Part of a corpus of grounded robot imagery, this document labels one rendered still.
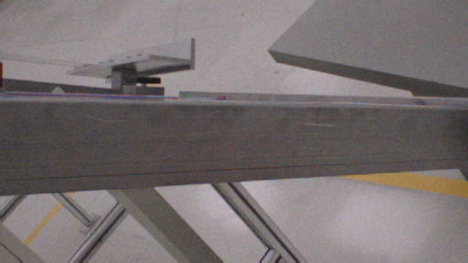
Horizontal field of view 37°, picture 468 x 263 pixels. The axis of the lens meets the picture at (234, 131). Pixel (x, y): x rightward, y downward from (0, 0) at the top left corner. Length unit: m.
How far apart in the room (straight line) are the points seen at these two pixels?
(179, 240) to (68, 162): 1.13
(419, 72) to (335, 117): 0.58
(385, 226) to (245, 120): 1.36
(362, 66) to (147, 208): 0.56
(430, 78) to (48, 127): 0.78
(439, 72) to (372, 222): 0.83
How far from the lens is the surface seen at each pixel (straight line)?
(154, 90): 1.29
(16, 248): 2.05
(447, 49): 1.20
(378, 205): 1.95
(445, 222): 1.80
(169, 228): 1.58
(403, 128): 0.68
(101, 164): 0.49
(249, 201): 1.45
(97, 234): 2.08
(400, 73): 1.21
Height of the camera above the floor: 1.22
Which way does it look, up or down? 27 degrees down
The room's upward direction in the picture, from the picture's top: 39 degrees counter-clockwise
